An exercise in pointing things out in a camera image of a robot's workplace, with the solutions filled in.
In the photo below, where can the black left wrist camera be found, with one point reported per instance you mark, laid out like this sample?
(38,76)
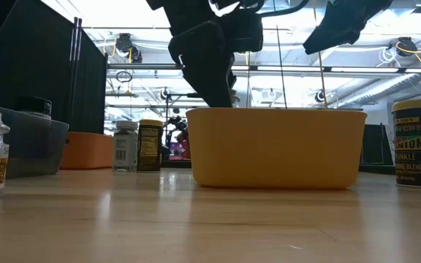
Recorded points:
(245,34)

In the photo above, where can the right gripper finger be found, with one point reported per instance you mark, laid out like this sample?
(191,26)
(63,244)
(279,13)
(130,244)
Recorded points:
(338,25)

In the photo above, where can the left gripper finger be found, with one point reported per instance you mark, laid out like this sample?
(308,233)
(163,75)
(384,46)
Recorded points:
(203,55)

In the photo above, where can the black background rig frame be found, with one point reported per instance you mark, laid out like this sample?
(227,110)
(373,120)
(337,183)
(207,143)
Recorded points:
(181,95)

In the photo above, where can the black lid spice jar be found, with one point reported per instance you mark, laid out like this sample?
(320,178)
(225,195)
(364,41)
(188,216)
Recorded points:
(33,106)

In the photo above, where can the long ceiling light bar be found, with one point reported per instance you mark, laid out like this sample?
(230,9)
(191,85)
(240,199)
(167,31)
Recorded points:
(144,66)

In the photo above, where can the yellow plastic bin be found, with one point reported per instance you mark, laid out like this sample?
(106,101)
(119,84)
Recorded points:
(276,149)

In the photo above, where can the orange plastic bin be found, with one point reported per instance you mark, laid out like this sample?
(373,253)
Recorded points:
(86,153)

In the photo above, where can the white lid jar barcode label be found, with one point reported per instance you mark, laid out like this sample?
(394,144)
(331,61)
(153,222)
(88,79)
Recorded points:
(124,149)

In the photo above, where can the dark jar yellow lid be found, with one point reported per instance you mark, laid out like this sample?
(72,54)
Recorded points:
(150,146)

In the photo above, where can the person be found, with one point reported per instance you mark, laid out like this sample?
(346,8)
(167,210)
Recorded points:
(185,146)

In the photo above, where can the black curtain stand pole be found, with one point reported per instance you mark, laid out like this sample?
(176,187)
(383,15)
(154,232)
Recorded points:
(73,73)

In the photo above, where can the grey translucent plastic bin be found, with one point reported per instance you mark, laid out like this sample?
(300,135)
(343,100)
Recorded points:
(35,146)

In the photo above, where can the black curtain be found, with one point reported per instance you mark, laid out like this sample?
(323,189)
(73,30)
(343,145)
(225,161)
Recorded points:
(20,91)

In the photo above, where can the background black robot arm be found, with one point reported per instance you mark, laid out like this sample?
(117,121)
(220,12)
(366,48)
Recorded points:
(175,122)

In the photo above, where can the silver ventilation duct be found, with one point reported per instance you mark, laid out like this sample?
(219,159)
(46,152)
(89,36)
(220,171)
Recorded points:
(386,87)

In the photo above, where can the chili onion jar yellow lid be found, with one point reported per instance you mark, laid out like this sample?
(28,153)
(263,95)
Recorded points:
(415,146)

